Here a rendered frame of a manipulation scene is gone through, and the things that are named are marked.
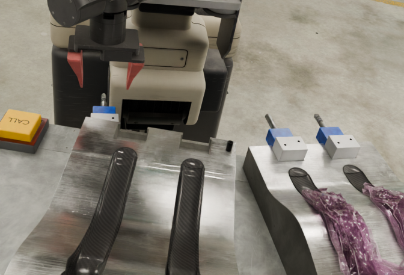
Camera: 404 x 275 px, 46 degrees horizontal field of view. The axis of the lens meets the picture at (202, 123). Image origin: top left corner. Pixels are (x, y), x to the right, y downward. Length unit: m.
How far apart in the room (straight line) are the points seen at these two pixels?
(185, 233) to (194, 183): 0.10
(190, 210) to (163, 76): 0.47
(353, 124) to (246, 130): 0.61
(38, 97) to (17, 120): 1.47
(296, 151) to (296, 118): 1.64
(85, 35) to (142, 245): 0.35
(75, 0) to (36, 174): 0.32
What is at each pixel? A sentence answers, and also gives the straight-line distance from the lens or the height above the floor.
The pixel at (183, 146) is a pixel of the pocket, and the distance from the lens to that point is 0.82.
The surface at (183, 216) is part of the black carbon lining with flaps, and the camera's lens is 0.69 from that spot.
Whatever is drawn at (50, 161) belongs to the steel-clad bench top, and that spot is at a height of 0.80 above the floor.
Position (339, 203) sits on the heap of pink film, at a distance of 0.74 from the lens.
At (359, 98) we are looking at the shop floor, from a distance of 2.85.
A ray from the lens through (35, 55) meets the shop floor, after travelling 2.69.
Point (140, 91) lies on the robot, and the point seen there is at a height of 0.77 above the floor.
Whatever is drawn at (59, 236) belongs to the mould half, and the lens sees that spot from 0.63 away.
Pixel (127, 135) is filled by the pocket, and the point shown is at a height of 0.87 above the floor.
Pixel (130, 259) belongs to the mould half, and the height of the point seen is 0.92.
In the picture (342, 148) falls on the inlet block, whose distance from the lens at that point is 0.90.
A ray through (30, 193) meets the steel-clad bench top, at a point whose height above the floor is 0.80.
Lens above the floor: 1.41
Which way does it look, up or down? 38 degrees down
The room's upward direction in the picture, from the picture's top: 12 degrees clockwise
